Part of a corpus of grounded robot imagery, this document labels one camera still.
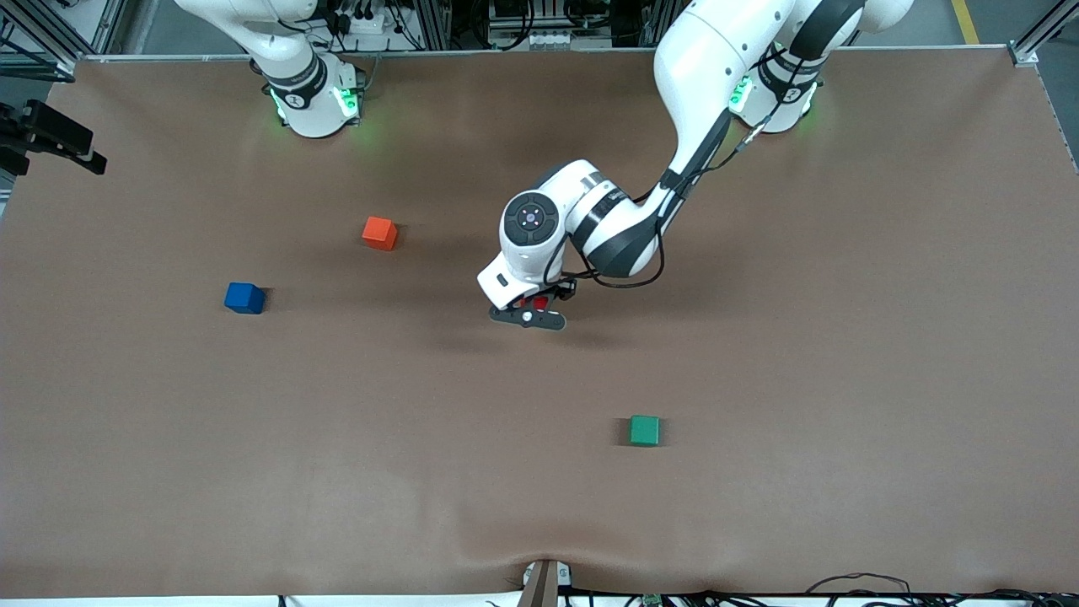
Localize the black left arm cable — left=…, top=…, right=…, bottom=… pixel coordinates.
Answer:
left=546, top=118, right=764, bottom=290

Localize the blue block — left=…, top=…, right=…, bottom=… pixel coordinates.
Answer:
left=224, top=282, right=266, bottom=315

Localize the white power strip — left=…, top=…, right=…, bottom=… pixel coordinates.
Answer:
left=336, top=10, right=387, bottom=36

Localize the table cover mat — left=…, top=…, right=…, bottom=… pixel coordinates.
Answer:
left=0, top=46, right=1079, bottom=601

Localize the aluminium frame post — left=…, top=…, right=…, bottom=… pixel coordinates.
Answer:
left=1007, top=0, right=1079, bottom=68
left=0, top=0, right=127, bottom=58

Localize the orange block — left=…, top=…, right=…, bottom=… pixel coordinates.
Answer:
left=362, top=216, right=399, bottom=252

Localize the metal table clamp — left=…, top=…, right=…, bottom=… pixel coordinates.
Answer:
left=518, top=558, right=572, bottom=607

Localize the black cable bundle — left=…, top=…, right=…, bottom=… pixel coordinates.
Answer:
left=700, top=572, right=1079, bottom=607

